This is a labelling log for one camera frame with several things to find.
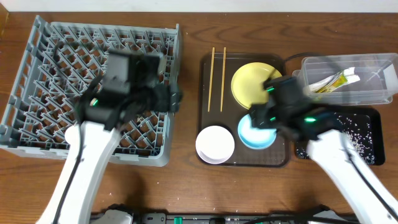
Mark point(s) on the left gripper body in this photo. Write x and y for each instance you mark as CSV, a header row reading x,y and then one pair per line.
x,y
159,97

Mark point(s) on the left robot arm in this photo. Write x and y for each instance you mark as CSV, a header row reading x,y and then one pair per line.
x,y
129,87

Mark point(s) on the grey plastic dishwasher rack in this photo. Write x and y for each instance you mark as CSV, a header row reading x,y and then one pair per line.
x,y
59,62

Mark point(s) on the light blue bowl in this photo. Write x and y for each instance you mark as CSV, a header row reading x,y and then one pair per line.
x,y
255,138

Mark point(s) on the yellow plate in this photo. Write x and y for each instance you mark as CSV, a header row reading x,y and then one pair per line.
x,y
247,83

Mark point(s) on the white cup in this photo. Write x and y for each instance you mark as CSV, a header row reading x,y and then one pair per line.
x,y
72,136

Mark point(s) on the dark brown serving tray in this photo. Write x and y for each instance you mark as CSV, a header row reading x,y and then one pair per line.
x,y
278,154

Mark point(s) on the wooden chopstick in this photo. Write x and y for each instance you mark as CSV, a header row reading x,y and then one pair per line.
x,y
223,79
211,78

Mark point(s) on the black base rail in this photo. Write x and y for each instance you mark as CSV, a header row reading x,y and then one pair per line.
x,y
119,213

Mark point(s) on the black waste tray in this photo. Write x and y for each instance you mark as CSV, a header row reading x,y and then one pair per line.
x,y
376,127

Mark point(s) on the white bowl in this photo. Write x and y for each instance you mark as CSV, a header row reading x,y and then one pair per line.
x,y
214,144

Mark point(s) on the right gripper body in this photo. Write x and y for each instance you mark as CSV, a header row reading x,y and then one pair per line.
x,y
268,116

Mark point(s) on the green snack wrapper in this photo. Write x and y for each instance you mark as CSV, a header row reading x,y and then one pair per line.
x,y
331,83

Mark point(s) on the food scraps rice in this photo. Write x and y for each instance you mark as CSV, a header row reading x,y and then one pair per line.
x,y
358,129

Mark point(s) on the clear plastic bin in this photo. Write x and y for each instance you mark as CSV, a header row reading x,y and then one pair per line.
x,y
374,75

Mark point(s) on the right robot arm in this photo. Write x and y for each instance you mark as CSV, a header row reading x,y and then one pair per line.
x,y
297,117

